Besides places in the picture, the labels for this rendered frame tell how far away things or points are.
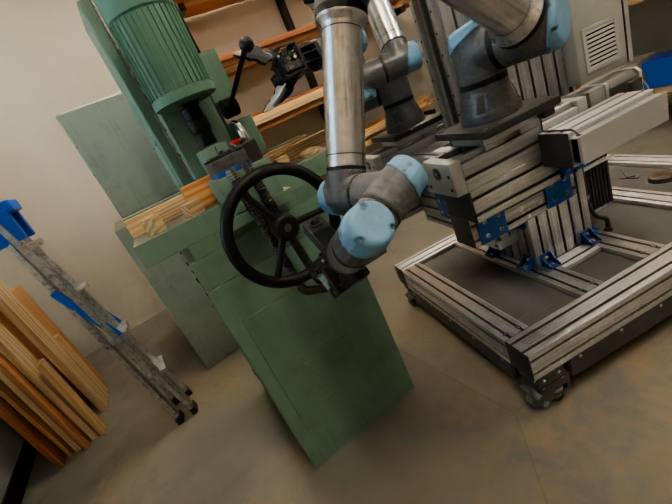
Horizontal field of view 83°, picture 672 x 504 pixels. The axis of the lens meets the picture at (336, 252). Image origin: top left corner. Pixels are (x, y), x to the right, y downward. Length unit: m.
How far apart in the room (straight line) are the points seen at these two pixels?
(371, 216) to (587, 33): 1.05
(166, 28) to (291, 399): 1.06
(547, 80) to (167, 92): 1.09
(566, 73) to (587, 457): 1.09
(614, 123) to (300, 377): 1.05
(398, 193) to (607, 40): 1.04
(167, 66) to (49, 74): 2.54
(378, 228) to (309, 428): 0.90
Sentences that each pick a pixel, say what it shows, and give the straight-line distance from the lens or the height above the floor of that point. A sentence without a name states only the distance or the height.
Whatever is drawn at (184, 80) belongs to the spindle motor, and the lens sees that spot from 1.12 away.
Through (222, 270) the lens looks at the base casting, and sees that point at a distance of 1.04.
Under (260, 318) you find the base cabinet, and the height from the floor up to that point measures 0.57.
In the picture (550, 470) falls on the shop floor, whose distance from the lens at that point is 1.24.
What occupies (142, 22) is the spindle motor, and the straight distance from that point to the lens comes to 1.15.
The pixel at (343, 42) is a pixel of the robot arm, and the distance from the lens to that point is 0.75.
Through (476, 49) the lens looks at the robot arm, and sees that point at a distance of 1.04.
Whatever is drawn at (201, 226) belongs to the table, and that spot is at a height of 0.87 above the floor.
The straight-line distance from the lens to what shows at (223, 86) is 1.40.
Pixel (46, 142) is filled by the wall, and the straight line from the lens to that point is 3.55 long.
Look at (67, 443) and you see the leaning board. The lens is 2.51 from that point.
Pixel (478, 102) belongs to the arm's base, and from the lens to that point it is 1.06.
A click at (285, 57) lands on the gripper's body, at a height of 1.15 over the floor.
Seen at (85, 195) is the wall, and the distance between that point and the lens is 3.51.
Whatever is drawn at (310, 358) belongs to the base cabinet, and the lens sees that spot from 1.21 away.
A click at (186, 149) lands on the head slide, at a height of 1.06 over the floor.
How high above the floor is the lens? 1.02
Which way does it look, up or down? 21 degrees down
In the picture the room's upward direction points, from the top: 24 degrees counter-clockwise
